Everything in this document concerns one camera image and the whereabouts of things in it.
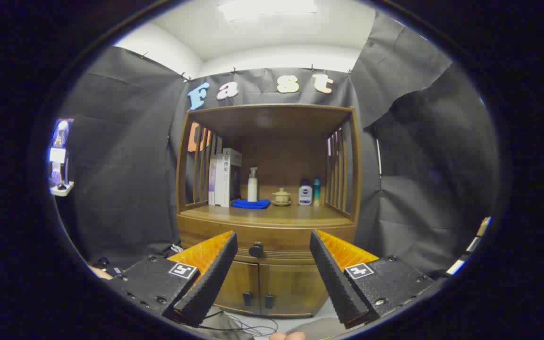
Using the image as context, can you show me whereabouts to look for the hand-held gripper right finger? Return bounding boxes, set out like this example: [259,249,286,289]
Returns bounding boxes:
[309,229,435,330]

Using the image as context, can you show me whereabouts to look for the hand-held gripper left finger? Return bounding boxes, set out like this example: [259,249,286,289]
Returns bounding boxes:
[107,230,238,327]

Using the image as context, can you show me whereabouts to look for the wooden cabinet door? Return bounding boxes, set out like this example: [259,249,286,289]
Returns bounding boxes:
[259,263,330,318]
[215,260,260,315]

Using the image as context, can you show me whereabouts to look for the wooden countertop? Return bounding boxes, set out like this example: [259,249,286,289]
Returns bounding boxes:
[180,187,354,227]

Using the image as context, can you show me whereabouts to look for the wooden cabinet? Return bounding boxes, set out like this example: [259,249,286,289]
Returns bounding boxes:
[175,104,363,318]

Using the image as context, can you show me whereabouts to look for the blue folded cloth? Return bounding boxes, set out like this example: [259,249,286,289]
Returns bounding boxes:
[231,198,272,210]

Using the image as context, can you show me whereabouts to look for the white bottle with blue cap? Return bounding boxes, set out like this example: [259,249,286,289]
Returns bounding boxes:
[298,178,313,206]

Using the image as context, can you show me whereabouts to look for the thin pale purple book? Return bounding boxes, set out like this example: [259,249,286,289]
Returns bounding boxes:
[207,155,218,205]

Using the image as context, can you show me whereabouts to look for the white pump bottle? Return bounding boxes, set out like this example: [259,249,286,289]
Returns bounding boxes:
[247,167,259,203]

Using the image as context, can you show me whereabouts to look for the thick white book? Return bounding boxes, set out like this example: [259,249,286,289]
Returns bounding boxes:
[214,148,242,207]

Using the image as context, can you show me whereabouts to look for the beige lidded teacup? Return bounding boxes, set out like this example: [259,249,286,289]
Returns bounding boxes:
[272,187,292,207]

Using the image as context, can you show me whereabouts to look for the black backdrop cloth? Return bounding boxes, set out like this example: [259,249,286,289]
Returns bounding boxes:
[52,12,502,279]

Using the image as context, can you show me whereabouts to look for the striped black white bar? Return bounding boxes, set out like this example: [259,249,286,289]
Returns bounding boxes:
[446,216,493,277]

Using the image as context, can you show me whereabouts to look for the small white shelf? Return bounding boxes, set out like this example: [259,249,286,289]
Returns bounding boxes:
[49,182,75,197]

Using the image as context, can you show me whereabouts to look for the thin black floor cables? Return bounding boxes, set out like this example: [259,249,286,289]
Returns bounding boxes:
[201,309,278,337]

